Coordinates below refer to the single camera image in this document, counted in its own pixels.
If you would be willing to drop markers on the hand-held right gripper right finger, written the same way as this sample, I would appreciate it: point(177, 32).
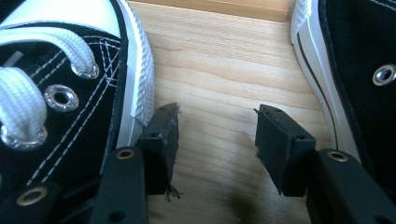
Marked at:
point(286, 155)

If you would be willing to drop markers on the black white canvas sneaker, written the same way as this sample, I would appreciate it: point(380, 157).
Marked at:
point(358, 46)
point(77, 130)

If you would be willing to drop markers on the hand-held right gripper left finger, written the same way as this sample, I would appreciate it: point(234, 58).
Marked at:
point(158, 149)

